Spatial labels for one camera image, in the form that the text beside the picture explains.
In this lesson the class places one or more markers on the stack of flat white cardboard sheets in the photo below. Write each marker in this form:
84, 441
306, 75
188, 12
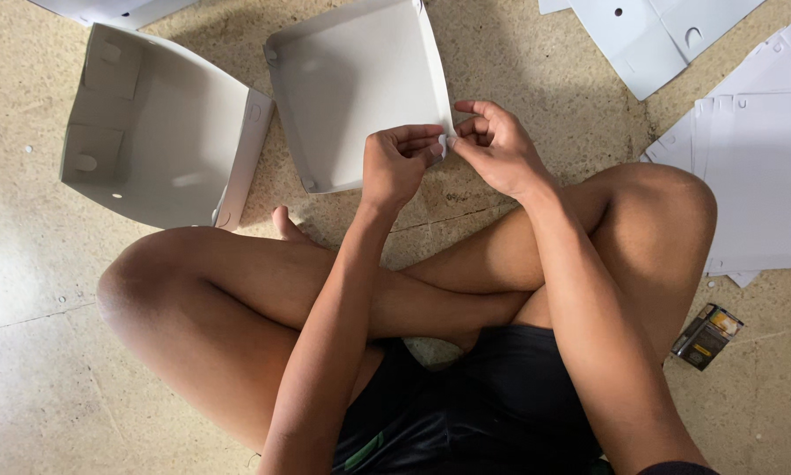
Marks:
758, 185

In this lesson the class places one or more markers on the person's right hand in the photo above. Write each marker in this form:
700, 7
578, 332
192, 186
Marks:
504, 155

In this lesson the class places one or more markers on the person's right leg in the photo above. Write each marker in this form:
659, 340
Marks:
646, 218

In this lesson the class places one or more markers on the small white cardboard piece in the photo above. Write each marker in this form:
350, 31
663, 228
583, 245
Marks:
552, 5

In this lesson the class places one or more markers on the flat white cardboard with holes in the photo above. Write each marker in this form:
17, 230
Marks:
652, 39

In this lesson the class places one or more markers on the person's left hand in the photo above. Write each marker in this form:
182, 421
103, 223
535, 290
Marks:
385, 168

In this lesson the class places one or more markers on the person's left leg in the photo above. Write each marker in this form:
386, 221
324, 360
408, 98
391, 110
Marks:
204, 297

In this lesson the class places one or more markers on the person's leg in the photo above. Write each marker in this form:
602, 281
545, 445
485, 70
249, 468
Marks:
204, 297
646, 218

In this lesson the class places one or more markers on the small dark printed packet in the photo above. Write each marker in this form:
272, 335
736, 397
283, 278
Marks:
706, 336

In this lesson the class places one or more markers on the black shorts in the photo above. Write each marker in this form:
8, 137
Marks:
501, 409

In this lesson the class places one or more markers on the deep white cardboard box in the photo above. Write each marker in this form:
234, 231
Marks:
171, 138

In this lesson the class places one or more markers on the shallow white cardboard box tray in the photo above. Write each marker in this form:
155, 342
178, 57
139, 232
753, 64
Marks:
356, 92

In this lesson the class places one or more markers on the white cardboard box edge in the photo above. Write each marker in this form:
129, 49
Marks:
115, 10

